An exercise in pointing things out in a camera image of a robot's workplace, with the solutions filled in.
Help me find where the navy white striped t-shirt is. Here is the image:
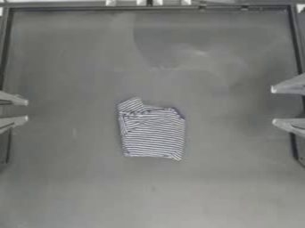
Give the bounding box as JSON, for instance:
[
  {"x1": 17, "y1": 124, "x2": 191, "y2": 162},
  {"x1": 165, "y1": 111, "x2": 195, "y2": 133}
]
[{"x1": 115, "y1": 96, "x2": 187, "y2": 161}]

